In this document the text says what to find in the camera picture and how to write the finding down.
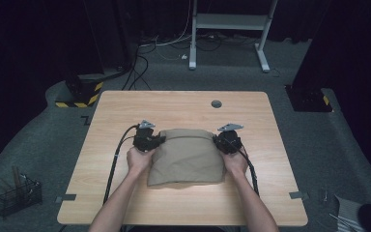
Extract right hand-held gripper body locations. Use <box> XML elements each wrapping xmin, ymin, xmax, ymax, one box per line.
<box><xmin>214</xmin><ymin>122</ymin><xmax>244</xmax><ymax>155</ymax></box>

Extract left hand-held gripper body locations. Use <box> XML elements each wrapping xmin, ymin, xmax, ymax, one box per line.
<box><xmin>132</xmin><ymin>119</ymin><xmax>162</xmax><ymax>153</ymax></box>

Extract beige pants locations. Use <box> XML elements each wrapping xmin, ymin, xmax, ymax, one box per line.
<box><xmin>147</xmin><ymin>128</ymin><xmax>226</xmax><ymax>188</ymax></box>

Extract person's left hand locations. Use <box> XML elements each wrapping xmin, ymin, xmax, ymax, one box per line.
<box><xmin>126</xmin><ymin>146</ymin><xmax>157</xmax><ymax>178</ymax></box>

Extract person's right hand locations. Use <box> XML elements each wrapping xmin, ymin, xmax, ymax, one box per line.
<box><xmin>220</xmin><ymin>145</ymin><xmax>250</xmax><ymax>178</ymax></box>

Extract yellow black striped stand base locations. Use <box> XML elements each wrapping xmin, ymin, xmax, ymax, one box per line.
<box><xmin>55</xmin><ymin>72</ymin><xmax>104</xmax><ymax>109</ymax></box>

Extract grey tape strip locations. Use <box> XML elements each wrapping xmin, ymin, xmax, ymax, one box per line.
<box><xmin>288</xmin><ymin>190</ymin><xmax>310</xmax><ymax>200</ymax></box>
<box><xmin>55</xmin><ymin>193</ymin><xmax>77</xmax><ymax>204</ymax></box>

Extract white metal stand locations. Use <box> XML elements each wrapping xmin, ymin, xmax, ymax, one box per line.
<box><xmin>187</xmin><ymin>0</ymin><xmax>279</xmax><ymax>73</ymax></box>

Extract grey striped sheet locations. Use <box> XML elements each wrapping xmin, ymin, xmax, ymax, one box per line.
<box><xmin>332</xmin><ymin>194</ymin><xmax>368</xmax><ymax>232</ymax></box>

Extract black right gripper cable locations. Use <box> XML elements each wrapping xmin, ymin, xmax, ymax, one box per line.
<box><xmin>235</xmin><ymin>141</ymin><xmax>261</xmax><ymax>197</ymax></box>

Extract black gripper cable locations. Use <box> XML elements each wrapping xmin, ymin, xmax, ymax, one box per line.
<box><xmin>102</xmin><ymin>125</ymin><xmax>141</xmax><ymax>205</ymax></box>
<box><xmin>235</xmin><ymin>141</ymin><xmax>261</xmax><ymax>197</ymax></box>

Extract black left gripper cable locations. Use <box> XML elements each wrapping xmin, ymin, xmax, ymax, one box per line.
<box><xmin>102</xmin><ymin>125</ymin><xmax>141</xmax><ymax>205</ymax></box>

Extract black floor cables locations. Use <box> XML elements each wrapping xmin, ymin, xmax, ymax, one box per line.
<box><xmin>121</xmin><ymin>44</ymin><xmax>153</xmax><ymax>91</ymax></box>

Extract white floor cable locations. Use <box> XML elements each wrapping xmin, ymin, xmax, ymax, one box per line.
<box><xmin>138</xmin><ymin>0</ymin><xmax>192</xmax><ymax>62</ymax></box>

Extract black wire basket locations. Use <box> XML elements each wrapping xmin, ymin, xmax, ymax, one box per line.
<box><xmin>0</xmin><ymin>173</ymin><xmax>43</xmax><ymax>218</ymax></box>

